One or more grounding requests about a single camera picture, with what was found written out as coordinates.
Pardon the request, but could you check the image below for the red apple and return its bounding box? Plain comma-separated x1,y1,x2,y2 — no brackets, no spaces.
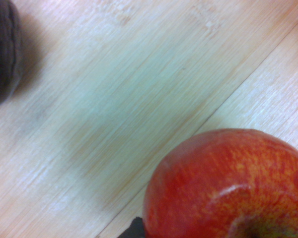
142,127,298,238

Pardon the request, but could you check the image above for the dark purple round fruit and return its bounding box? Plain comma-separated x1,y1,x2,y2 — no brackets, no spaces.
0,0,24,111

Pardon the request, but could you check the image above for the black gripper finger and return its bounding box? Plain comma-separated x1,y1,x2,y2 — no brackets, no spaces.
118,217,147,238

